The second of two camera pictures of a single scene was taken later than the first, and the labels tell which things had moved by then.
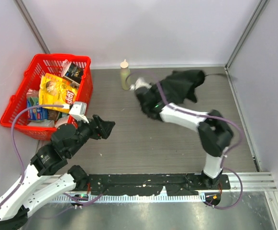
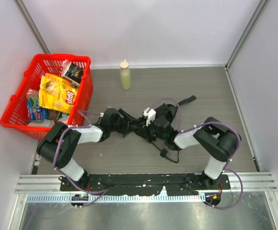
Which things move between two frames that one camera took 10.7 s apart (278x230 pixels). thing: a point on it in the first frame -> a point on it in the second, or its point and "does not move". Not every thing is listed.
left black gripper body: [100, 127] -> [123, 122]
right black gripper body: [185, 82] -> [146, 129]
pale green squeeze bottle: [125, 75] does not move
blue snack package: [37, 113] does not move
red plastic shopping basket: [40, 64] does not move
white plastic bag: [62, 120] does not move
